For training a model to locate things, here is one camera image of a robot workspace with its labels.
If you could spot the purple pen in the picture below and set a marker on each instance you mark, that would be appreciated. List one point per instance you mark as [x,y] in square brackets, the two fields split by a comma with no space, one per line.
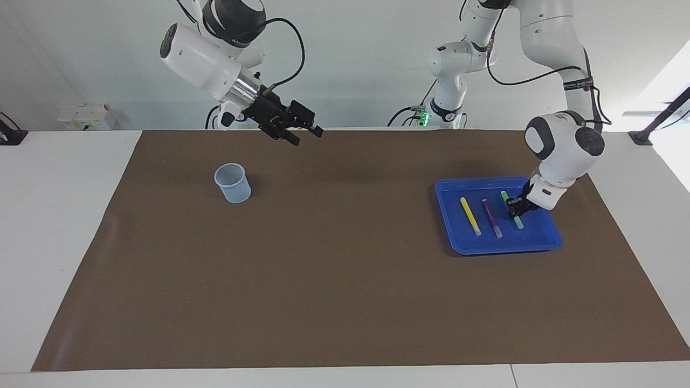
[491,216]

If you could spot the yellow pen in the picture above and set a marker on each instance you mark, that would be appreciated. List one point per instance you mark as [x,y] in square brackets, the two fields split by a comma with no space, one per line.
[470,215]

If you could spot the black table clamp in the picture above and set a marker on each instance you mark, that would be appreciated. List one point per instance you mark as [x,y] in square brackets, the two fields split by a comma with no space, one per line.
[12,136]

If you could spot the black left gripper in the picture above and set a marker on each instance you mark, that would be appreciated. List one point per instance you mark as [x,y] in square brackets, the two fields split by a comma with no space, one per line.
[529,196]

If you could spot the black camera stand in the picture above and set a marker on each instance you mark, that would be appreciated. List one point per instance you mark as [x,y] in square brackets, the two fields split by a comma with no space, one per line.
[644,136]

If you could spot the blue plastic tray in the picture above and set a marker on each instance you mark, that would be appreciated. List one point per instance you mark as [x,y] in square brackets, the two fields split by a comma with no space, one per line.
[533,240]

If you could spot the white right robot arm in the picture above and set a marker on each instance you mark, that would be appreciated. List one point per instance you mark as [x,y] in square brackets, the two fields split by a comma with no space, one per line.
[199,54]

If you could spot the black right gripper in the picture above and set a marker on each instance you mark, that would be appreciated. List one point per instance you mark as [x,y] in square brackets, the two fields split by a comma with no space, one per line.
[269,110]

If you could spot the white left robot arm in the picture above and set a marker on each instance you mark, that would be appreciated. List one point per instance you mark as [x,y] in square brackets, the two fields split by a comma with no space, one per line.
[566,145]

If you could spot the translucent plastic cup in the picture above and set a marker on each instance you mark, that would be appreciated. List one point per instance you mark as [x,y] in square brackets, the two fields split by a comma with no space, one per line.
[234,188]

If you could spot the white power box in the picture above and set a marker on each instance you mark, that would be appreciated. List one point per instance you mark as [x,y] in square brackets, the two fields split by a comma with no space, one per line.
[86,117]

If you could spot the brown table mat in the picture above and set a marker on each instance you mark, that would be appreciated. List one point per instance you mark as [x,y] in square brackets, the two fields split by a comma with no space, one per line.
[345,280]

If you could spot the green pen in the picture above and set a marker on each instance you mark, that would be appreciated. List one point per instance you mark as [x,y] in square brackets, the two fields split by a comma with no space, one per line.
[519,223]

